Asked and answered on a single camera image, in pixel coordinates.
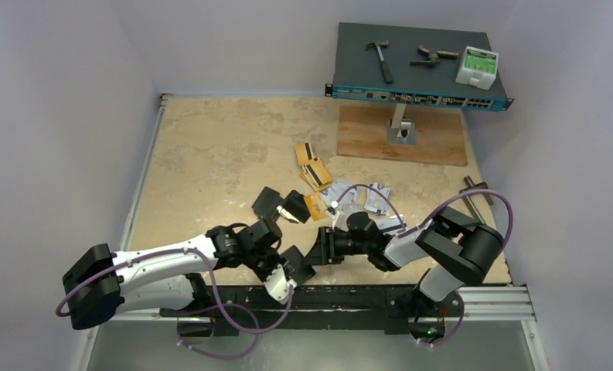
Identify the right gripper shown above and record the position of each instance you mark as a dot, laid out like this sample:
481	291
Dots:
325	246

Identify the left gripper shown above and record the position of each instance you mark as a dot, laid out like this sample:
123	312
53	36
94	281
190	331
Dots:
277	262

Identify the black leather card holder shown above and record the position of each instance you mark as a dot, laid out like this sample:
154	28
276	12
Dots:
295	267

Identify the black card stack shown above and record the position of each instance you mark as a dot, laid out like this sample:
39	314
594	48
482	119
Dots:
271	205

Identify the yellow card stack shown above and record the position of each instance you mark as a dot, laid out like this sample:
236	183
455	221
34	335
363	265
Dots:
313	171

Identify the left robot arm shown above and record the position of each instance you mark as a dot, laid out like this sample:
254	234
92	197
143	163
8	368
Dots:
104	283

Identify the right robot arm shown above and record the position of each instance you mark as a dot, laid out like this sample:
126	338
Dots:
463	248

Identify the spread white blue cards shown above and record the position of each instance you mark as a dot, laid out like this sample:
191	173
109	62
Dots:
348	199

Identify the grey card on table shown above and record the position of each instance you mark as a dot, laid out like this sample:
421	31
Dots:
391	225

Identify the wooden board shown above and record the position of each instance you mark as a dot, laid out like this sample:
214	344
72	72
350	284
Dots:
423	135

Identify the small hammer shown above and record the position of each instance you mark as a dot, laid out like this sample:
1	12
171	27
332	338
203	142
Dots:
379	46

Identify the metal clamp tool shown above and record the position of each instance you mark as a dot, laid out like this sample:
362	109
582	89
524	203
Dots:
433	56

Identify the white green box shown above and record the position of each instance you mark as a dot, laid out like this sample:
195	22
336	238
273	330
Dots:
478	68

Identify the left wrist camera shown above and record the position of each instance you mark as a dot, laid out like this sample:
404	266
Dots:
278	285

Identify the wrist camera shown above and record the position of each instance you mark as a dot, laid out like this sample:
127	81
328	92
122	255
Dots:
335	213
278	285

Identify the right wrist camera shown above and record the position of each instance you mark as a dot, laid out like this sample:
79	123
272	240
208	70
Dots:
335	213

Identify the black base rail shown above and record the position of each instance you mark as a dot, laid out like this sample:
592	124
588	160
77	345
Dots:
395	309

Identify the metal stand bracket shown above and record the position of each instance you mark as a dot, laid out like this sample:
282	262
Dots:
401	129

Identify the metal crank handle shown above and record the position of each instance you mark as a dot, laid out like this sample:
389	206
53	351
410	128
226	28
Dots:
471	201

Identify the blue network switch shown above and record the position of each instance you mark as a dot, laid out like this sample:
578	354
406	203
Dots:
357	73

